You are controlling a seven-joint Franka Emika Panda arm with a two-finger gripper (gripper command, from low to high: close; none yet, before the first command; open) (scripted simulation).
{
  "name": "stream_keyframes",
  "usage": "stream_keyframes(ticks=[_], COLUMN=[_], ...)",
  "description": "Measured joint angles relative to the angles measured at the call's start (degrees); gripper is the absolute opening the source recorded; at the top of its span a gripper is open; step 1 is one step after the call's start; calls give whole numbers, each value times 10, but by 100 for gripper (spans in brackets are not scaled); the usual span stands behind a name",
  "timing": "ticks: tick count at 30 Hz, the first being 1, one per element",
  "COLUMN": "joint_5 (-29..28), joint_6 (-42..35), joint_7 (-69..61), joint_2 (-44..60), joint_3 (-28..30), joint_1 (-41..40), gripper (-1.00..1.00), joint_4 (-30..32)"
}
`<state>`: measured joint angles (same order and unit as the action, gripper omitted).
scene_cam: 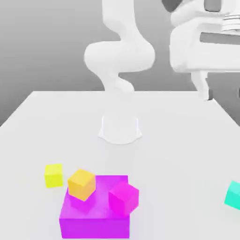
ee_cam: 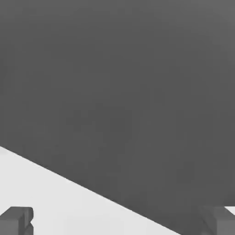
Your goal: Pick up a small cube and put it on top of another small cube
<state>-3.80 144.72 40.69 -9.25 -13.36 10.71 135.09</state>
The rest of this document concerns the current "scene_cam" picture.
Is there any small magenta cube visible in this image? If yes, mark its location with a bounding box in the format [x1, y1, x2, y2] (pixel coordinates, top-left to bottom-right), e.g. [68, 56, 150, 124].
[108, 181, 140, 216]

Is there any small orange cube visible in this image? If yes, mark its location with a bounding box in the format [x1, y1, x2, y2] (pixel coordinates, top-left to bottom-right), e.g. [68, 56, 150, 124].
[67, 168, 97, 203]

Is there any small teal cube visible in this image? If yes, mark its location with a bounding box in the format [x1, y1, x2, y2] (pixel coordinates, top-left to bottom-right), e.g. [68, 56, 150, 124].
[224, 180, 240, 210]

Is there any small yellow cube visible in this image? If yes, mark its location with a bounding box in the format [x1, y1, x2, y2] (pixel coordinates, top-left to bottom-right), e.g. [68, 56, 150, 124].
[44, 163, 64, 189]

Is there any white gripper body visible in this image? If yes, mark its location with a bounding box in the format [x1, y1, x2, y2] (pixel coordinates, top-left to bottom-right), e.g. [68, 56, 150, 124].
[169, 18, 240, 73]

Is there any large purple box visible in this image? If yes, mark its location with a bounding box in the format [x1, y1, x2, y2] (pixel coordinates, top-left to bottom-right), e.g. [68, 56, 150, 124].
[59, 174, 130, 240]

